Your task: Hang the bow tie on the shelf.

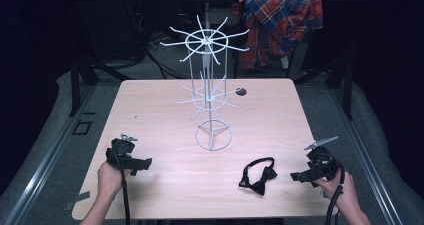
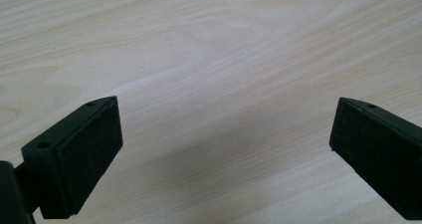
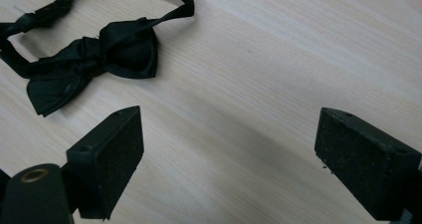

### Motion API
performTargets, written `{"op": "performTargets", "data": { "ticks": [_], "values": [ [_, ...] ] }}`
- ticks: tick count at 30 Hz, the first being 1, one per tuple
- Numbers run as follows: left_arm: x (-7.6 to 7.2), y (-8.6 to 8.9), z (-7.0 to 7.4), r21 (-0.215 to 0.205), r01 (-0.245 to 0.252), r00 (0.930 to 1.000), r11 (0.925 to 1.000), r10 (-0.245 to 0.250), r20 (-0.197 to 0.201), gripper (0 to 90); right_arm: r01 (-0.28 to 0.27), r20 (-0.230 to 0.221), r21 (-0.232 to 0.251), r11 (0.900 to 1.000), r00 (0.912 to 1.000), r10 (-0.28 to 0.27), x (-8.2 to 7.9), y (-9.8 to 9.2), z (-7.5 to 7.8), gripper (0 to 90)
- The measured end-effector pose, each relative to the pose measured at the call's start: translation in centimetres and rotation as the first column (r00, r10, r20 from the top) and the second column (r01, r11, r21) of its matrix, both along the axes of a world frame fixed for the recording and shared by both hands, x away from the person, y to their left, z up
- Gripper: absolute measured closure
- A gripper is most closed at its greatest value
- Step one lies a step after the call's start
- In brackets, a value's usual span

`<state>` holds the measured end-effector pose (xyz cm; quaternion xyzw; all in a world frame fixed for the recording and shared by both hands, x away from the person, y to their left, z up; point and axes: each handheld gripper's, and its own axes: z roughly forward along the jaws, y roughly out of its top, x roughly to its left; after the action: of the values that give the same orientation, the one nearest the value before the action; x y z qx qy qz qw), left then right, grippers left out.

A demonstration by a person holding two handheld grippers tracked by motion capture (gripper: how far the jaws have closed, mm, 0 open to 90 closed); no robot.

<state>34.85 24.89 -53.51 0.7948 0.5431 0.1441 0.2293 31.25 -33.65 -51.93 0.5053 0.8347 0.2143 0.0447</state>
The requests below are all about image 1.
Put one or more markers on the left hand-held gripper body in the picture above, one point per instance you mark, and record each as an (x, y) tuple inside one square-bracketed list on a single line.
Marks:
[(120, 149)]

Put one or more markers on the red blue plaid shirt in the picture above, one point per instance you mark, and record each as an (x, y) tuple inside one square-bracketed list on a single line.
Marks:
[(278, 21)]

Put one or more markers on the grey tape strip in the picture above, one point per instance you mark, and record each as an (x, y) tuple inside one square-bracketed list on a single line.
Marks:
[(79, 199)]

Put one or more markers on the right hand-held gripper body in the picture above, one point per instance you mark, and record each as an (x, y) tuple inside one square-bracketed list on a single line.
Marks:
[(322, 161)]

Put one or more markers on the black stand leg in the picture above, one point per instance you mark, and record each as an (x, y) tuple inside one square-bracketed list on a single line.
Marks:
[(76, 85), (343, 81)]

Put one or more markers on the metal floor rail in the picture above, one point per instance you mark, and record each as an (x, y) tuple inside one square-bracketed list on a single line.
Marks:
[(366, 158), (43, 165)]

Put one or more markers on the person's right hand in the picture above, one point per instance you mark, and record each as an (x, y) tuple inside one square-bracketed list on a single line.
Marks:
[(340, 191)]

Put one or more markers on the black tape square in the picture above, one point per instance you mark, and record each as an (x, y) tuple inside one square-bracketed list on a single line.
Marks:
[(82, 127)]

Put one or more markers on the black bow tie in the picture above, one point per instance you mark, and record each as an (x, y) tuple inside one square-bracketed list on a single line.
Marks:
[(263, 180)]

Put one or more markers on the person's left hand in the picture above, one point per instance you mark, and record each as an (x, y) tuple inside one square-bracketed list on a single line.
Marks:
[(110, 181)]

